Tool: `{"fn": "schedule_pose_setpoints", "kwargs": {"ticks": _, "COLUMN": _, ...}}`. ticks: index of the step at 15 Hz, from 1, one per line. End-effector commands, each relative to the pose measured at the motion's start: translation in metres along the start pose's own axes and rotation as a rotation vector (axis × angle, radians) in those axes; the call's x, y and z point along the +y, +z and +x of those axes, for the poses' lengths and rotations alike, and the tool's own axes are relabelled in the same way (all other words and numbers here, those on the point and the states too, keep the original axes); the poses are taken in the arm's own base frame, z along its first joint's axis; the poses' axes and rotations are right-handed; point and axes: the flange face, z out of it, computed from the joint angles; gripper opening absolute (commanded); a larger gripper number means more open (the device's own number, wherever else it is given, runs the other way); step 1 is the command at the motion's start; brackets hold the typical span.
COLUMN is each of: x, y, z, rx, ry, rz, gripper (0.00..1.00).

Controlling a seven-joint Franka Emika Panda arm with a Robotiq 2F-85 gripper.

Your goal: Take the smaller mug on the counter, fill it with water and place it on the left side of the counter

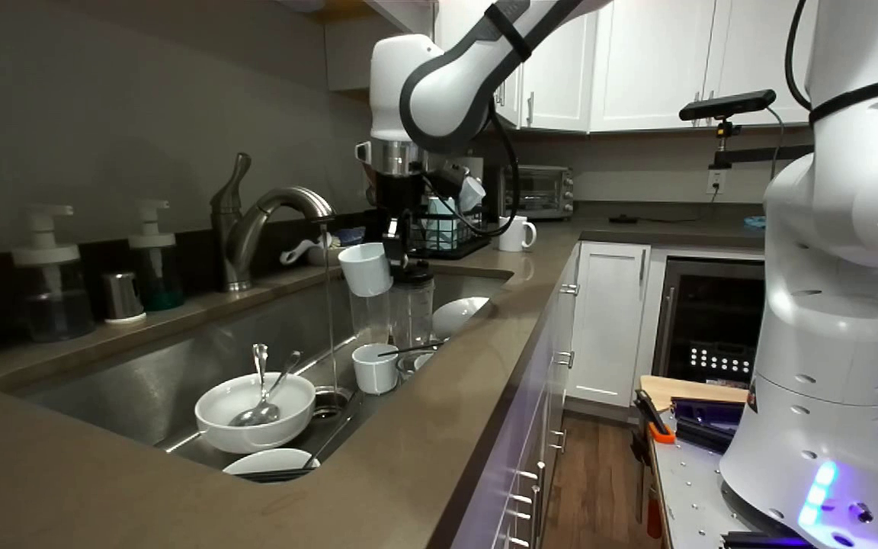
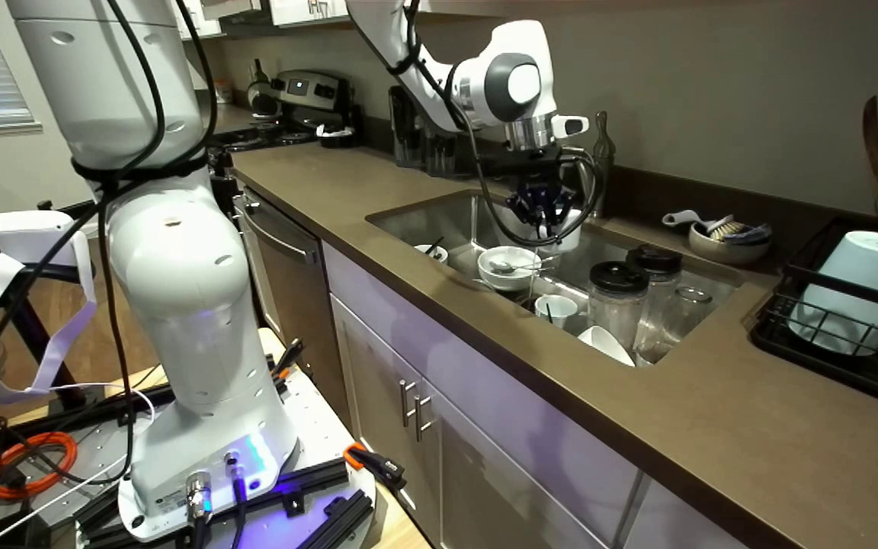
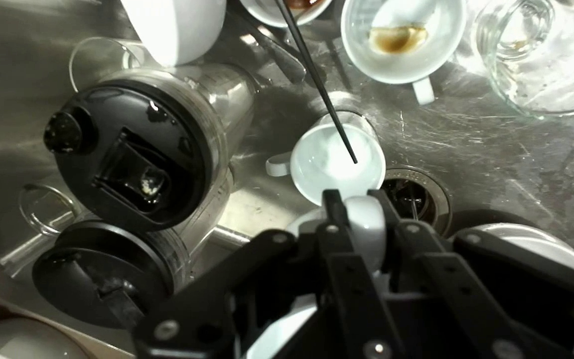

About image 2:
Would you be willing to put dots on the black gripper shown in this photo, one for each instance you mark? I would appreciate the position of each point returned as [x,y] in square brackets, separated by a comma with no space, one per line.
[547,185]

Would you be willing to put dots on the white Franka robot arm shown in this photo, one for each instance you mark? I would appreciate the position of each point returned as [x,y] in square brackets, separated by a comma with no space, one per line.
[204,305]

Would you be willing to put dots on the white bowl with spoon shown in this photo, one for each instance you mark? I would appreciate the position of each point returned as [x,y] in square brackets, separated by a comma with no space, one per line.
[507,270]

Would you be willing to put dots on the small white cup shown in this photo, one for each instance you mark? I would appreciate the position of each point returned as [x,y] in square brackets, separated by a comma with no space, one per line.
[556,308]

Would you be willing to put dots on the clear jar black lid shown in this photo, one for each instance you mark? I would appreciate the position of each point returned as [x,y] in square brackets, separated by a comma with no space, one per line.
[656,267]
[616,301]

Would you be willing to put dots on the stainless steel sink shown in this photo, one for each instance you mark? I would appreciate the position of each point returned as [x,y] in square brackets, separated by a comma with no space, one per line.
[440,217]

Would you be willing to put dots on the small white dish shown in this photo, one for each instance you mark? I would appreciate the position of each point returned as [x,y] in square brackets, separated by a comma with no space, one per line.
[430,252]

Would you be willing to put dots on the black tumbler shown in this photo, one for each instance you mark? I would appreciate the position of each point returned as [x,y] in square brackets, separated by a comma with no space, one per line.
[404,143]
[440,151]

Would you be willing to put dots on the tilted white bowl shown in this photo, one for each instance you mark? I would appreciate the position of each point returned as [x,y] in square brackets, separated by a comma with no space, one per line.
[604,345]

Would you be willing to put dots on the grey bowl with sponges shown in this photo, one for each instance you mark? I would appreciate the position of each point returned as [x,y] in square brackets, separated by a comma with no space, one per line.
[730,244]

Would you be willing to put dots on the lower cabinet front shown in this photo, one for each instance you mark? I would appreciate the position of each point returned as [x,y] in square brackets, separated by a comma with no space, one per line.
[519,438]

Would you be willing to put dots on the black dish rack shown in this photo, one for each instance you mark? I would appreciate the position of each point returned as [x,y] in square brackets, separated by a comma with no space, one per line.
[776,336]

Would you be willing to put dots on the steel dishwasher front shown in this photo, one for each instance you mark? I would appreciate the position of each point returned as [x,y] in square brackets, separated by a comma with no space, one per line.
[290,293]

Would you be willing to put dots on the black silver countertop appliance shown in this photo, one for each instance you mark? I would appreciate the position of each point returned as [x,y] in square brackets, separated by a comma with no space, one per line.
[305,96]

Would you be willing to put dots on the orange black clamp tool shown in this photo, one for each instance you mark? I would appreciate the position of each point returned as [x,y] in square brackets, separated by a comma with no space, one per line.
[288,362]
[378,467]

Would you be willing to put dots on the robot mounting table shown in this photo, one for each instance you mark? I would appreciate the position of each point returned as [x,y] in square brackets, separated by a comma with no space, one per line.
[320,429]

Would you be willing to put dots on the pale upturned cup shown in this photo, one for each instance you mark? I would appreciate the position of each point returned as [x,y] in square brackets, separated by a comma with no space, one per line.
[867,270]

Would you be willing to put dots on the white plastic panel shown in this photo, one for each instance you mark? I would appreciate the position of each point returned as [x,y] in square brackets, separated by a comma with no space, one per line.
[36,239]

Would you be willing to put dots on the black tripod stand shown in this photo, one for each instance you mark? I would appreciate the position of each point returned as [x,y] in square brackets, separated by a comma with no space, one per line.
[22,316]

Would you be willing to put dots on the white wall shelf unit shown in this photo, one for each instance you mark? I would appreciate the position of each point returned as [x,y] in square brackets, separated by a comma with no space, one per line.
[296,12]

